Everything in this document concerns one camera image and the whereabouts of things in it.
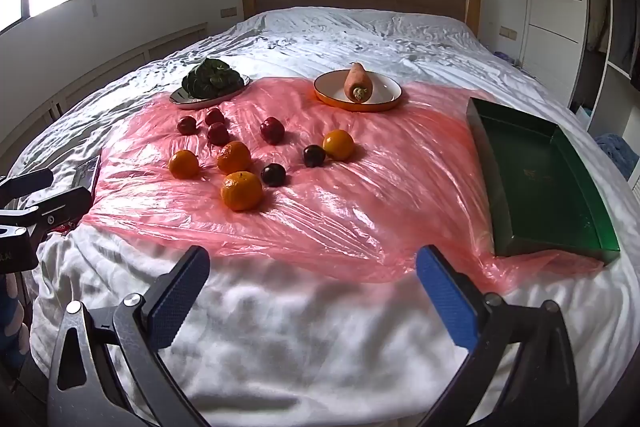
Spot small orange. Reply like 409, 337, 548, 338
168, 150, 200, 180

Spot large orange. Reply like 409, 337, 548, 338
220, 171, 264, 211

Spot red apple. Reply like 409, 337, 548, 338
177, 116, 198, 135
260, 117, 285, 145
207, 122, 230, 146
205, 107, 226, 126

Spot dark plum front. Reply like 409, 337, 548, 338
260, 162, 288, 187

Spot dark plum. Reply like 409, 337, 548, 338
260, 162, 288, 187
303, 144, 326, 168

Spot red apple top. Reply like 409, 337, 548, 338
205, 107, 226, 126

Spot blue gloved hand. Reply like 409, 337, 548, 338
0, 274, 29, 376

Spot green tray box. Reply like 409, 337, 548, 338
466, 98, 620, 265

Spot patterned grey plate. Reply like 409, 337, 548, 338
169, 76, 252, 110

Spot pink plastic sheet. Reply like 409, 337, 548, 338
86, 77, 602, 293

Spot dark green leafy vegetable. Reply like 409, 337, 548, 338
181, 58, 244, 98

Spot blue cloth on floor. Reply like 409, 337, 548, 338
596, 133, 639, 180

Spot orange carrot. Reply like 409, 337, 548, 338
343, 63, 373, 103

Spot orange rimmed white plate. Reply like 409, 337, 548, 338
314, 69, 402, 113

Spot hanging clothes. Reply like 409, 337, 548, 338
586, 0, 639, 90

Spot white wardrobe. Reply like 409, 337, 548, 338
521, 0, 639, 150

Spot left wall socket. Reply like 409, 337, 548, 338
219, 6, 238, 18

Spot wall socket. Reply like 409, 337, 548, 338
499, 26, 518, 40
219, 6, 238, 18

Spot right wall socket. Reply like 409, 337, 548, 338
499, 26, 518, 40

